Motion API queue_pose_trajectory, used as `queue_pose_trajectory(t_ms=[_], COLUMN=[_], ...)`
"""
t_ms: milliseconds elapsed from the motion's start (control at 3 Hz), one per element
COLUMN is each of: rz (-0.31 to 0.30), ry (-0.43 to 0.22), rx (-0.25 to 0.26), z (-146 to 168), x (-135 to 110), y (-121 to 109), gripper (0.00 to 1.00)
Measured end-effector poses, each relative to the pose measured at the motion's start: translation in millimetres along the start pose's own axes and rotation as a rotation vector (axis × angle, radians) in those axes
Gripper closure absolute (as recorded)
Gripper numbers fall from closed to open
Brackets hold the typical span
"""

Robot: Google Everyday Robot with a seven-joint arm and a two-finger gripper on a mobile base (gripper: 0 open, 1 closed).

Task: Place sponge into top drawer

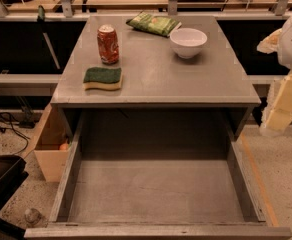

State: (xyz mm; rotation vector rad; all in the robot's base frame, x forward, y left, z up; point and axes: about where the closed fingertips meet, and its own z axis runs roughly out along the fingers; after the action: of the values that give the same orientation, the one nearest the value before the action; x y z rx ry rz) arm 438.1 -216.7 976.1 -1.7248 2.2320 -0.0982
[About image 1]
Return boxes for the crushed orange soda can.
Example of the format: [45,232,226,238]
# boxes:
[97,24,119,64]

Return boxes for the black chair base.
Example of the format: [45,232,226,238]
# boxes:
[0,155,28,240]

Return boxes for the grey cabinet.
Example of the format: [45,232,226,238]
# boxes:
[51,14,260,135]

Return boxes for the green chip bag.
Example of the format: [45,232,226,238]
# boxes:
[126,12,182,37]

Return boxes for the black floor cable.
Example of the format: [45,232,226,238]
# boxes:
[0,87,31,156]

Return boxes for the green and yellow sponge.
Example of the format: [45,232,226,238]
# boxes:
[83,67,123,90]

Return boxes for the orange ball in box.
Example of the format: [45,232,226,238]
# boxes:
[59,143,69,151]

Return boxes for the white ceramic bowl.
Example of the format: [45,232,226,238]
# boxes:
[170,28,208,59]

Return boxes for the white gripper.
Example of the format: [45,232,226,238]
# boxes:
[257,15,292,137]

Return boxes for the metal railing frame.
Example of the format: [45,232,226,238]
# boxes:
[0,0,292,21]

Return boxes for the open grey top drawer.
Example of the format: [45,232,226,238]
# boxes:
[25,109,292,240]

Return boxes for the green handled tool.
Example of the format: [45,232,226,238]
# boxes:
[37,5,61,70]

